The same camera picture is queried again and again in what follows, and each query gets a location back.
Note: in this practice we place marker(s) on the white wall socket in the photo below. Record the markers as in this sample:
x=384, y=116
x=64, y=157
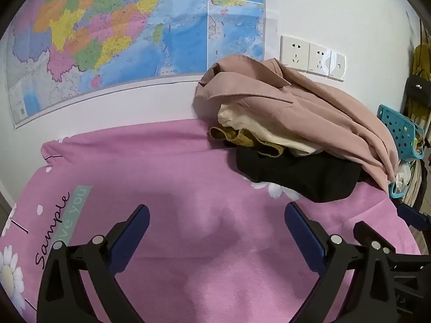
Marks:
x=294, y=52
x=318, y=59

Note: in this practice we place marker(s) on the blue plastic laundry basket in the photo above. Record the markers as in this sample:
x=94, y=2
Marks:
x=399, y=131

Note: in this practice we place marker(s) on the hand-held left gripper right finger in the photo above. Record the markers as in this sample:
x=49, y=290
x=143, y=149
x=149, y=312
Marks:
x=303, y=239

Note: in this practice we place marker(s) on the cream garment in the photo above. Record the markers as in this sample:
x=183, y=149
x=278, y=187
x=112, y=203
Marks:
x=256, y=124

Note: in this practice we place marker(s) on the black garment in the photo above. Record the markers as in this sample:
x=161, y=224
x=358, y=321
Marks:
x=303, y=178

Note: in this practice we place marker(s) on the mustard olive garment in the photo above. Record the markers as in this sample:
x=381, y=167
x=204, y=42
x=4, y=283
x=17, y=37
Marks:
x=242, y=138

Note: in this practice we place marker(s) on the colourful wall map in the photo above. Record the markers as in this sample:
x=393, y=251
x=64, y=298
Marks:
x=101, y=23

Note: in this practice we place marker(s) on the pink beige jacket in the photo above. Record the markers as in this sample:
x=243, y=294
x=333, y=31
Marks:
x=320, y=107

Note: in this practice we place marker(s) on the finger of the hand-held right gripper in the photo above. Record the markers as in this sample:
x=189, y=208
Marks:
x=397, y=254
x=409, y=214

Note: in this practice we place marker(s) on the white wall switch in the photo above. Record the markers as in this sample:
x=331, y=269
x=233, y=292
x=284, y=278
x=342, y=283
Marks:
x=337, y=67

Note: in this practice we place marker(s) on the black hanging bag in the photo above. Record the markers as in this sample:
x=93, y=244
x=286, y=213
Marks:
x=417, y=86

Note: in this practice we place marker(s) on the pink floral bedsheet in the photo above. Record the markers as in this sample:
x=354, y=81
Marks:
x=202, y=208

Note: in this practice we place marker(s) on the white cloth in basket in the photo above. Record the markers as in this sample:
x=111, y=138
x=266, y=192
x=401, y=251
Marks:
x=404, y=175

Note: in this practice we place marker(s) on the yellow hanging clothes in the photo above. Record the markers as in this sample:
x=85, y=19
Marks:
x=421, y=107

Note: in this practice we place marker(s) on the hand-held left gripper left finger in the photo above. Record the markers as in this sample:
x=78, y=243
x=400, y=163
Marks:
x=133, y=239

